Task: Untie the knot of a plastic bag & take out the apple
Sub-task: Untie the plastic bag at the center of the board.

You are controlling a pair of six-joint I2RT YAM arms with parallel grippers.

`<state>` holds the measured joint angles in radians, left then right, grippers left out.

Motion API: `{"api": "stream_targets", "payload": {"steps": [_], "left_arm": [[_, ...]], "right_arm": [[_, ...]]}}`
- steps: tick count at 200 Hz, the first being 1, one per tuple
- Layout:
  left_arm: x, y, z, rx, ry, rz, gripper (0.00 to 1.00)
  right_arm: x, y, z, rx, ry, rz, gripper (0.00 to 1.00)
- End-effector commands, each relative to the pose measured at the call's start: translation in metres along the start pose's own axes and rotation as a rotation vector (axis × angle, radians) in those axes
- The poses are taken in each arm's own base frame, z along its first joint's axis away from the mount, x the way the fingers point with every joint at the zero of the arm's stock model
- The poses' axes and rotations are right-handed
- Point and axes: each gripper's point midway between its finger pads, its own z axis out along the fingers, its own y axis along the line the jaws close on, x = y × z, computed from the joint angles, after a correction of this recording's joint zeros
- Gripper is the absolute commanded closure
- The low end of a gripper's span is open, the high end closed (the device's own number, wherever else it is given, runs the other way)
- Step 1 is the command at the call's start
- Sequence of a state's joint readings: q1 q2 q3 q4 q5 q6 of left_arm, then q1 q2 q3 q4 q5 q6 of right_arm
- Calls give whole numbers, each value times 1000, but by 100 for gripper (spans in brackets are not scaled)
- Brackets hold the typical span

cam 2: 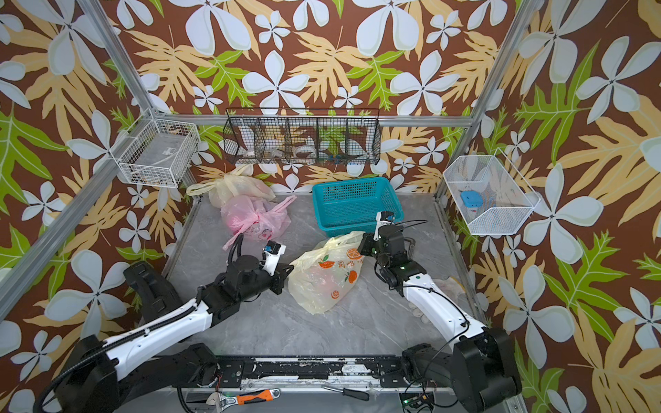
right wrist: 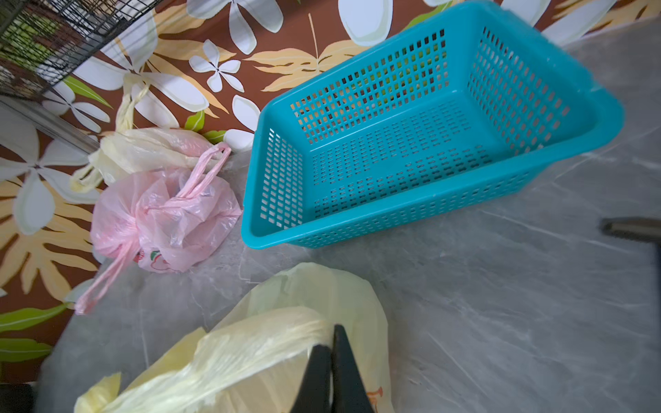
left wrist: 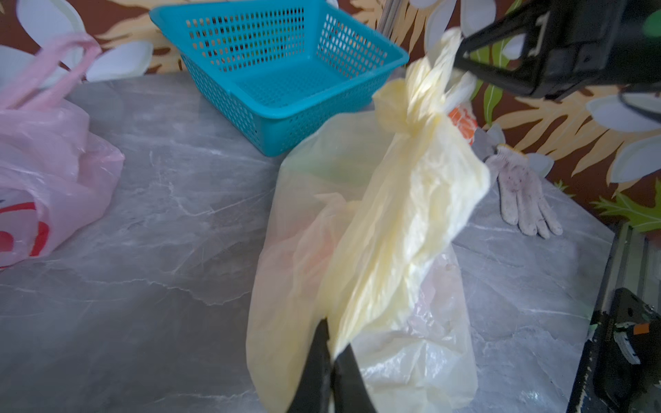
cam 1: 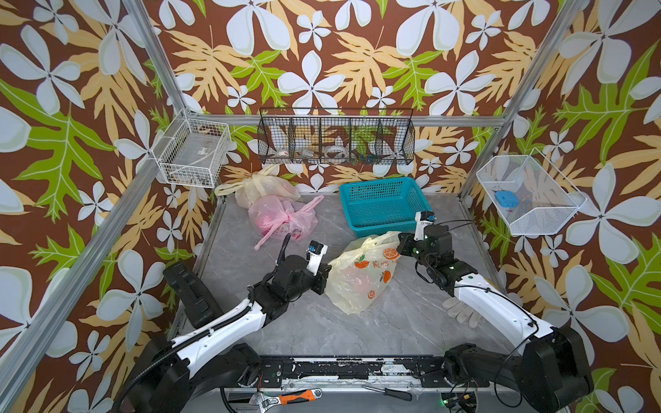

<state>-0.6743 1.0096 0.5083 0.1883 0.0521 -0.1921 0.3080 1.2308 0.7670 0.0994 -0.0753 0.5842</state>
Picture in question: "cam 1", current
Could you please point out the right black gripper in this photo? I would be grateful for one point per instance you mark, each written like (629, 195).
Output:
(404, 245)

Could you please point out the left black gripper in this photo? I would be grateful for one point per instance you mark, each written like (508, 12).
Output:
(317, 286)

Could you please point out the teal plastic basket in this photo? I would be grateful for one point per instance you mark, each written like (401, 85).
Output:
(380, 206)

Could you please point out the yellow plastic bag with fruit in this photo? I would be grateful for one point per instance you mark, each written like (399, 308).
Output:
(363, 272)

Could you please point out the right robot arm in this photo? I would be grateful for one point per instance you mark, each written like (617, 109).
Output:
(548, 365)

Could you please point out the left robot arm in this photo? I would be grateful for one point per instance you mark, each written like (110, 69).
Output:
(171, 372)

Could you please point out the pink plastic bag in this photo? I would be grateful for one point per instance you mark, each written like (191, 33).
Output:
(275, 218)

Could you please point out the pale yellow bag at back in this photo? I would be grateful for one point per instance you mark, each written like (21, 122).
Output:
(258, 185)

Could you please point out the white work glove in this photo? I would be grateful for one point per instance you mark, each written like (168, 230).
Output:
(461, 312)

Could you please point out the blue object in basket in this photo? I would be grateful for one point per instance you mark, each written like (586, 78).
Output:
(507, 199)

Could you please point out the orange adjustable wrench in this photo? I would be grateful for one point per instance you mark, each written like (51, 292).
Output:
(265, 402)

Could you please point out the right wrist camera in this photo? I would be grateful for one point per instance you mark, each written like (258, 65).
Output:
(423, 219)

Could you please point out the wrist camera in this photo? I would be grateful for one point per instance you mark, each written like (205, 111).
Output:
(423, 219)
(314, 256)

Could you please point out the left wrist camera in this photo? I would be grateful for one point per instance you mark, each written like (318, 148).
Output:
(314, 256)

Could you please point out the white wire basket right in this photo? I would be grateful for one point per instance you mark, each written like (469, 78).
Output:
(548, 198)

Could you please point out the white wire basket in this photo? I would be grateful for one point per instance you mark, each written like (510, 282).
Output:
(548, 198)
(191, 151)

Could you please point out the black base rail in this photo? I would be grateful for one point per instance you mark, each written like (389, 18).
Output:
(281, 372)

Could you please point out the black wire basket rear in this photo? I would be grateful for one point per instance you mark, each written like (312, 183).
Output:
(361, 136)

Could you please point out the white wire basket left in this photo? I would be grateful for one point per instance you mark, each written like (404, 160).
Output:
(191, 151)

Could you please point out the black handled screwdriver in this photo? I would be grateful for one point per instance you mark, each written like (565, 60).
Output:
(401, 395)

